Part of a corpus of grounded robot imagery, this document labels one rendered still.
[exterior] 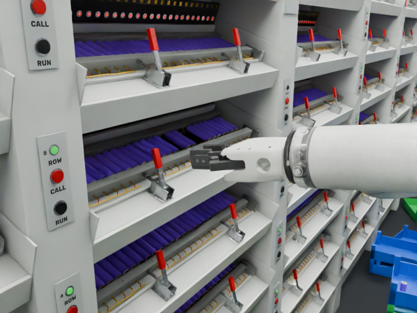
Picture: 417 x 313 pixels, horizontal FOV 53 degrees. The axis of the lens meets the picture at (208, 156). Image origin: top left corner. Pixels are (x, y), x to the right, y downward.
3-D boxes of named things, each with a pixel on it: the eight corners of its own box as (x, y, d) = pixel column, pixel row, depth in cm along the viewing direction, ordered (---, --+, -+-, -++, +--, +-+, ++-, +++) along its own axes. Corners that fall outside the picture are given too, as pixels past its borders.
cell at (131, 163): (115, 154, 82) (139, 171, 80) (108, 157, 81) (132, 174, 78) (116, 146, 81) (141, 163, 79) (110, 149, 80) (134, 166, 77)
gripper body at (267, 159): (291, 194, 55) (220, 189, 62) (319, 173, 63) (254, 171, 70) (286, 138, 54) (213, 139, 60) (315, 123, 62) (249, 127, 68)
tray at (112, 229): (269, 163, 110) (283, 131, 106) (87, 267, 62) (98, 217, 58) (210, 128, 118) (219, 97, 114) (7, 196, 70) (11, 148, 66)
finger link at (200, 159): (218, 174, 62) (182, 173, 66) (229, 169, 64) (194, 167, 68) (215, 153, 61) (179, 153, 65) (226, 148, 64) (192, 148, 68)
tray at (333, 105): (348, 118, 166) (364, 86, 160) (284, 155, 118) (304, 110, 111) (303, 96, 174) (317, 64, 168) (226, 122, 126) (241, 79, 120)
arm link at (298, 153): (308, 197, 54) (286, 195, 56) (331, 178, 61) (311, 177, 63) (303, 133, 53) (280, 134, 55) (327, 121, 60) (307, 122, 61)
